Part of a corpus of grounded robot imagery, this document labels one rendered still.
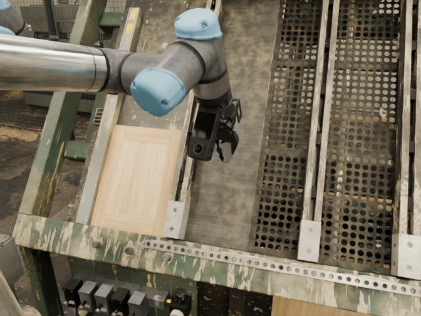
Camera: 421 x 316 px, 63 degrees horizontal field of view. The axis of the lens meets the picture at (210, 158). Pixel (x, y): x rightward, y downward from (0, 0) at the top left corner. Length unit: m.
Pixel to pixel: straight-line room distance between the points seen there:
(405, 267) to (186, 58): 0.91
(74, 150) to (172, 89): 1.09
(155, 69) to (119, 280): 0.96
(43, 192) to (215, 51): 1.11
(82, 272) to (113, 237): 0.19
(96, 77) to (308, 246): 0.83
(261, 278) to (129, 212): 0.53
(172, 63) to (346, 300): 0.90
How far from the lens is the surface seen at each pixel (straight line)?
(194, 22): 0.59
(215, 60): 0.62
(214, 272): 1.20
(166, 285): 1.29
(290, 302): 1.55
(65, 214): 1.70
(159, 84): 0.53
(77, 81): 0.58
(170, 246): 1.23
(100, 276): 1.40
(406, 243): 1.21
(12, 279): 1.45
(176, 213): 1.21
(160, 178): 1.32
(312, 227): 1.16
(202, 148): 0.68
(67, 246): 1.41
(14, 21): 1.20
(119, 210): 1.36
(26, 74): 0.54
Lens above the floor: 1.65
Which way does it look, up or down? 24 degrees down
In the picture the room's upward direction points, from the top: straight up
